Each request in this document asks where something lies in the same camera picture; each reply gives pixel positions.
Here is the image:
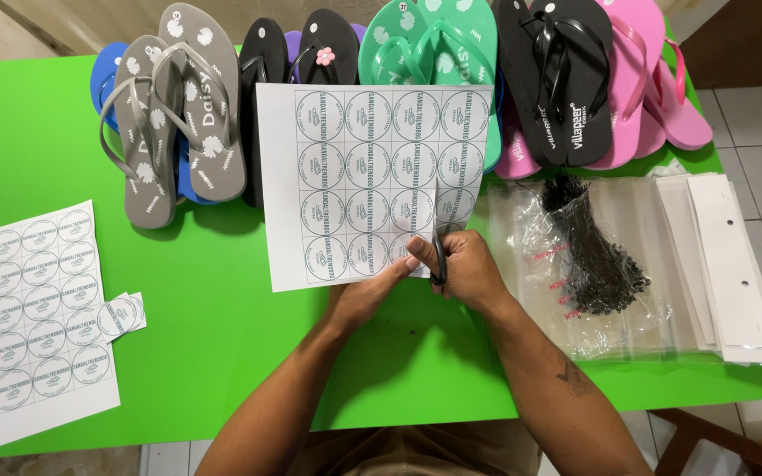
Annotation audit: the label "person's left hand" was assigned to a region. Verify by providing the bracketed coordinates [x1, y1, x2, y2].
[327, 255, 422, 335]

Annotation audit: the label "green flower print flip-flop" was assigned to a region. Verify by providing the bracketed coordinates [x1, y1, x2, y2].
[415, 0, 503, 174]
[358, 0, 436, 87]

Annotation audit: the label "black flip-flop plain strap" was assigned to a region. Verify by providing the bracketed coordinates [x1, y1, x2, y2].
[238, 17, 290, 210]

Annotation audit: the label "partly cut round sticker sheet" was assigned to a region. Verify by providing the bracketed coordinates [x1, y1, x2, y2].
[255, 82, 495, 293]

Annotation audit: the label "dark brown wooden cabinet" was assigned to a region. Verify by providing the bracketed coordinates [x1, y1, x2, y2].
[680, 0, 762, 91]

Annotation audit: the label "pink flip-flop white lettering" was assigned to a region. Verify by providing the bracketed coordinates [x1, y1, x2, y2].
[494, 98, 545, 181]

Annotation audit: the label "black flip-flop pink flower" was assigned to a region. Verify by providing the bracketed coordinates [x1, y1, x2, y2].
[296, 8, 361, 87]

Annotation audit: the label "cut square sticker piece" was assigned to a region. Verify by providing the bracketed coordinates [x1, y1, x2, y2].
[96, 295, 139, 344]
[127, 291, 148, 332]

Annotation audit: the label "bundle of black tag loops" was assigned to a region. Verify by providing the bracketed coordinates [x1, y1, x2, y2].
[538, 172, 653, 317]

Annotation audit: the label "black scissors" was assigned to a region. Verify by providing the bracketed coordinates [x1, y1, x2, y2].
[429, 177, 448, 287]

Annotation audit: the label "person's right hand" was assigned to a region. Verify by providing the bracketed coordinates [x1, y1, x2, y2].
[406, 230, 518, 317]

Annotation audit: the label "whole round sticker sheet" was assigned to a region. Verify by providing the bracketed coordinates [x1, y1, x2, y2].
[0, 200, 121, 460]

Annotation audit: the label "brown wooden chair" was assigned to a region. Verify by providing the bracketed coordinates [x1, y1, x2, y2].
[647, 408, 762, 476]

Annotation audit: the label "stack of white card strips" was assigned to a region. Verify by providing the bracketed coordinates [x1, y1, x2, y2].
[654, 172, 762, 366]

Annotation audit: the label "person's brown shorts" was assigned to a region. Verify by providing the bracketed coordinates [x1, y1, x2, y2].
[286, 420, 543, 476]

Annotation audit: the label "blue flip-flop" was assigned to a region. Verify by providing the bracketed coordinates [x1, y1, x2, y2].
[90, 42, 131, 134]
[483, 66, 505, 174]
[175, 132, 221, 206]

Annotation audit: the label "grey flower print flip-flop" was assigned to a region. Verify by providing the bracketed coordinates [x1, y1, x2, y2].
[151, 3, 248, 204]
[99, 35, 181, 230]

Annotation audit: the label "black flip-flop white lettering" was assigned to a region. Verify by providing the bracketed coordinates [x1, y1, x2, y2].
[491, 0, 568, 169]
[529, 0, 615, 169]

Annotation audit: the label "stack of clear plastic bags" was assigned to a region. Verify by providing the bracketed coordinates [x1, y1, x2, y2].
[486, 173, 719, 366]

